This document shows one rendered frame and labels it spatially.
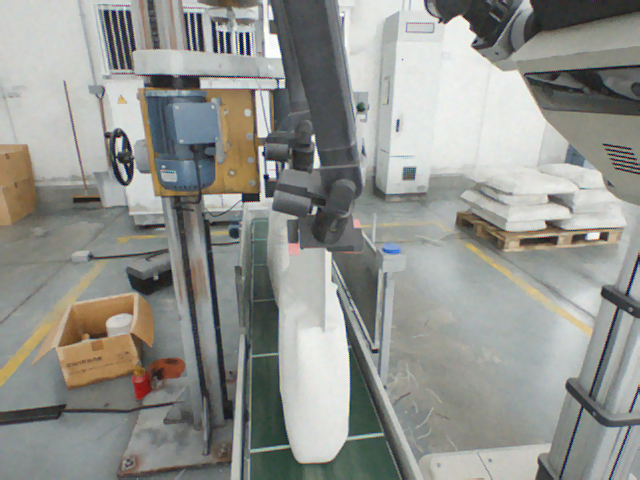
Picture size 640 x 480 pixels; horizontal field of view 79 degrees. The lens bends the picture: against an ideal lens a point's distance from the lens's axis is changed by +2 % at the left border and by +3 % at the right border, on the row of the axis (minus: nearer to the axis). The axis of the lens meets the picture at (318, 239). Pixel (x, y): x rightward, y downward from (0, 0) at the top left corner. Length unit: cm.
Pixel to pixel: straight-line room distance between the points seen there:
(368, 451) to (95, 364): 143
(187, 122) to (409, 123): 420
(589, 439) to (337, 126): 89
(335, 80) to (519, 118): 599
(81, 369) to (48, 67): 416
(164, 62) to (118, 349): 150
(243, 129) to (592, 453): 119
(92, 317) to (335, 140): 220
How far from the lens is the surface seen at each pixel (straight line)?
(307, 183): 58
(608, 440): 112
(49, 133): 582
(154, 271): 292
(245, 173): 125
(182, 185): 106
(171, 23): 131
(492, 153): 629
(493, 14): 99
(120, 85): 412
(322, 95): 49
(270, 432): 129
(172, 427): 189
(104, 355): 219
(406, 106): 497
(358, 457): 123
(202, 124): 98
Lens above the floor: 133
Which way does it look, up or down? 21 degrees down
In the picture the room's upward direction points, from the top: straight up
